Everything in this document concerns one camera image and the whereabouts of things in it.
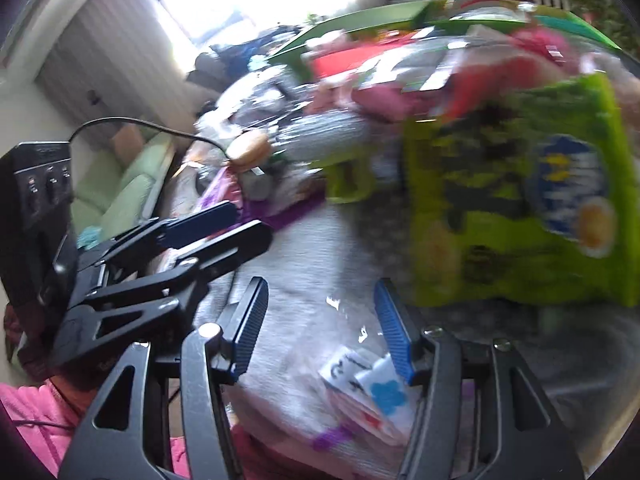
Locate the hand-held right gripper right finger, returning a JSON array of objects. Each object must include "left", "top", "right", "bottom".
[{"left": 374, "top": 278, "right": 586, "bottom": 480}]

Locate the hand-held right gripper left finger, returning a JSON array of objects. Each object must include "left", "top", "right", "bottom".
[{"left": 57, "top": 276, "right": 271, "bottom": 480}]

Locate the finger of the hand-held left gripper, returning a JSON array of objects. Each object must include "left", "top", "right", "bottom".
[
  {"left": 75, "top": 200, "right": 238, "bottom": 283},
  {"left": 50, "top": 220, "right": 275, "bottom": 367}
]

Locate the clear packet of flower-print tapes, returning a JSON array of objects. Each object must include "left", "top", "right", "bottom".
[{"left": 280, "top": 290, "right": 426, "bottom": 451}]

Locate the green cardboard box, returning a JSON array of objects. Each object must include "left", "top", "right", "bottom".
[
  {"left": 267, "top": 0, "right": 433, "bottom": 68},
  {"left": 430, "top": 0, "right": 623, "bottom": 53}
]

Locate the green sofa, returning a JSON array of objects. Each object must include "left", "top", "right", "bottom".
[{"left": 70, "top": 130, "right": 178, "bottom": 241}]

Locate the toy hamburger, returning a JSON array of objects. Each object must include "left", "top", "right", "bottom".
[{"left": 225, "top": 130, "right": 273, "bottom": 171}]

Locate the green rhinestone toy gun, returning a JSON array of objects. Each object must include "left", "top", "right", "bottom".
[{"left": 280, "top": 110, "right": 376, "bottom": 203}]

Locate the green snack packet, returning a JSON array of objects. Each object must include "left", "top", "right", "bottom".
[{"left": 402, "top": 74, "right": 640, "bottom": 308}]

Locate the grey sofa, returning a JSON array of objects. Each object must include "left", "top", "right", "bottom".
[{"left": 187, "top": 35, "right": 301, "bottom": 93}]

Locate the beige curtain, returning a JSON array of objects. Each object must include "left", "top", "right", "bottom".
[{"left": 37, "top": 0, "right": 201, "bottom": 126}]

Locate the person's pink clothing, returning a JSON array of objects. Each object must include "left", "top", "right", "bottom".
[{"left": 0, "top": 380, "right": 191, "bottom": 480}]

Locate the black cable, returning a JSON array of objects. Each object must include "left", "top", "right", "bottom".
[{"left": 67, "top": 116, "right": 236, "bottom": 166}]

